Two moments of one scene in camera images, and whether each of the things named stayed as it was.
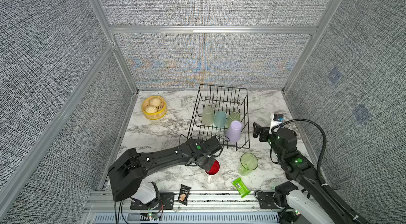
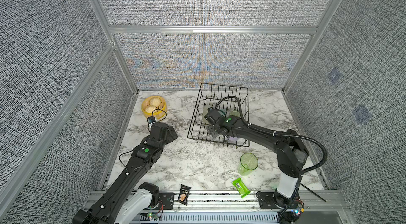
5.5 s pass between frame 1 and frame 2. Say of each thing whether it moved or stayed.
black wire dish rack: stayed
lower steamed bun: stayed
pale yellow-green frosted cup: stayed
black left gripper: moved
